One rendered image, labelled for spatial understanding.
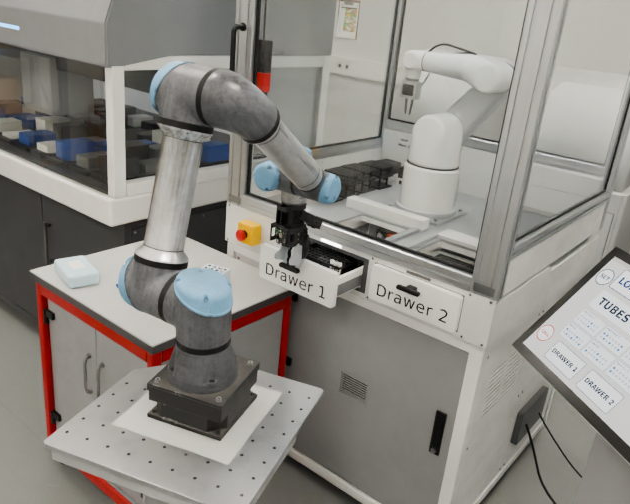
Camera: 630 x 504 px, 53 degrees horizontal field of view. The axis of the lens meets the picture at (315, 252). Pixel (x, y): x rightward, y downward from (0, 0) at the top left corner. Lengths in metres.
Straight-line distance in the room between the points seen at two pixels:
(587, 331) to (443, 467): 0.81
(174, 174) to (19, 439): 1.61
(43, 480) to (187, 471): 1.24
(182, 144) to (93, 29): 1.04
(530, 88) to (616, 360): 0.65
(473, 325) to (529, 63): 0.69
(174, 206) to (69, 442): 0.52
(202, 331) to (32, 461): 1.40
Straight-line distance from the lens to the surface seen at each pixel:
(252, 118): 1.26
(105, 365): 2.00
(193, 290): 1.27
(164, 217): 1.34
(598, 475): 1.48
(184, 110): 1.30
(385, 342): 1.96
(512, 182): 1.63
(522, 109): 1.60
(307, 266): 1.82
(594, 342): 1.38
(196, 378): 1.35
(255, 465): 1.33
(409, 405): 2.00
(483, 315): 1.75
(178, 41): 2.42
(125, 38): 2.29
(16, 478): 2.54
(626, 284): 1.43
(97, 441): 1.40
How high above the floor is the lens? 1.63
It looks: 22 degrees down
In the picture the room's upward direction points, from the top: 6 degrees clockwise
